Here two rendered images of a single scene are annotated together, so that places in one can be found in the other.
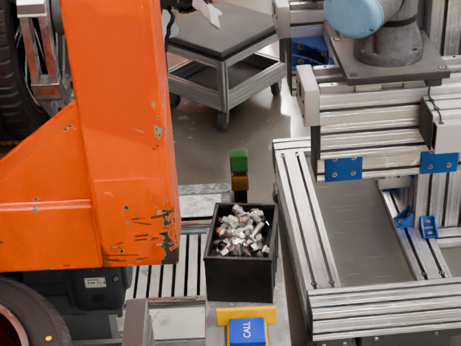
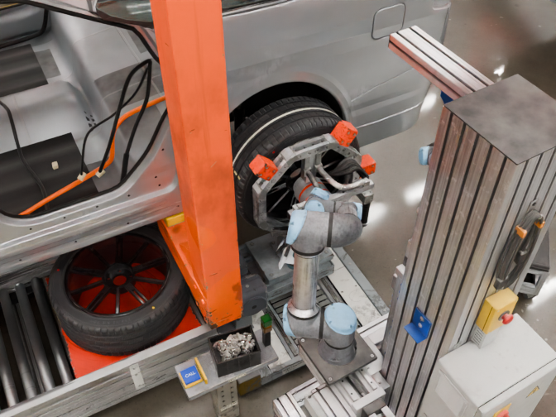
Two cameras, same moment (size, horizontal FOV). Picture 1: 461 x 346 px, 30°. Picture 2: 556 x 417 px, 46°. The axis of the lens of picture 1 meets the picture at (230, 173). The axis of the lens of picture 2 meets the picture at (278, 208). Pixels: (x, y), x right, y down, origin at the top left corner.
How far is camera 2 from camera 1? 2.18 m
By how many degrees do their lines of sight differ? 48
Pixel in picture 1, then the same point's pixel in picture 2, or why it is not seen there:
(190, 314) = (278, 347)
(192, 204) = (363, 308)
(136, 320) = (201, 330)
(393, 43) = (323, 347)
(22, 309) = (166, 289)
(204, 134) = not seen: hidden behind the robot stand
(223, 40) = not seen: hidden behind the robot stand
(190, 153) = not seen: hidden behind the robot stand
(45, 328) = (158, 304)
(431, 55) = (342, 370)
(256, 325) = (194, 376)
